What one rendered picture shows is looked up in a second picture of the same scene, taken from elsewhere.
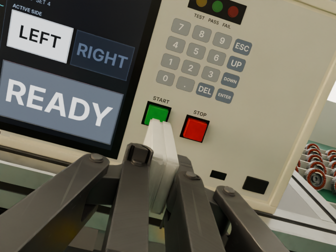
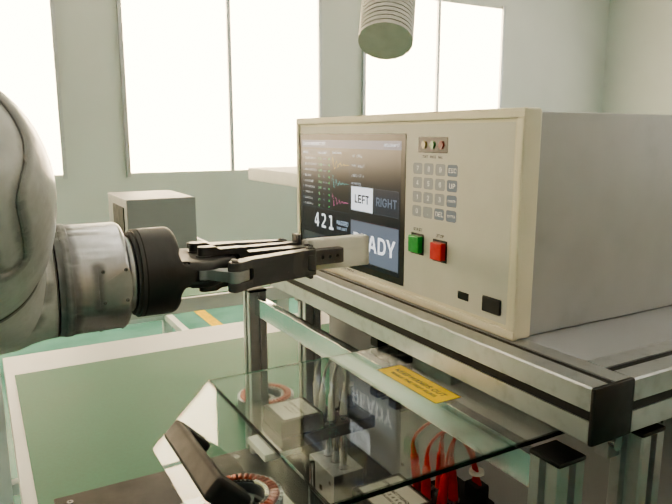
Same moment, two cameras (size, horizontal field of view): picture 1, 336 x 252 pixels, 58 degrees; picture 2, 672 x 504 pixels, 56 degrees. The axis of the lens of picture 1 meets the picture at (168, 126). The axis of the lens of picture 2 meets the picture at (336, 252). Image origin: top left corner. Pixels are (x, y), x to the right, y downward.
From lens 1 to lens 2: 0.58 m
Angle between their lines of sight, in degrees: 66
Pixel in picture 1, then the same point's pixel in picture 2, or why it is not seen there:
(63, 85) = (373, 230)
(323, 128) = not seen: outside the picture
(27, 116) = not seen: hidden behind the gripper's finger
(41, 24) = (361, 190)
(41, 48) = (362, 206)
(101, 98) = (389, 235)
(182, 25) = (418, 166)
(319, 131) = not seen: outside the picture
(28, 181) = (350, 300)
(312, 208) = (607, 356)
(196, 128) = (434, 249)
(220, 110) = (451, 230)
